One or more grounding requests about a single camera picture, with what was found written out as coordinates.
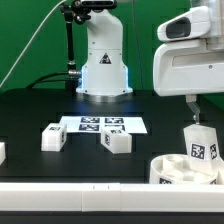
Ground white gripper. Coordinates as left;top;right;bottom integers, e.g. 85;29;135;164
153;5;224;124

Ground white round stool seat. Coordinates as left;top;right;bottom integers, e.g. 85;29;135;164
149;154;224;185

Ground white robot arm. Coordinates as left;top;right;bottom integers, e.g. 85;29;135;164
74;0;224;122

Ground paper sheet with tags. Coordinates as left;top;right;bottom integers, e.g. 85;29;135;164
60;116;147;134

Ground white block at left edge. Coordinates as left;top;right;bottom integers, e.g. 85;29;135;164
0;142;6;165

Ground white front fence rail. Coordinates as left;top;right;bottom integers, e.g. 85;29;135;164
0;183;224;212

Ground black camera stand pole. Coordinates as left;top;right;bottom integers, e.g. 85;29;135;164
60;0;117;92

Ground black cables on table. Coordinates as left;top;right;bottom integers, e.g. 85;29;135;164
25;71;78;90

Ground white cable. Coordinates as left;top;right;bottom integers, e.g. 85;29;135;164
0;0;68;89

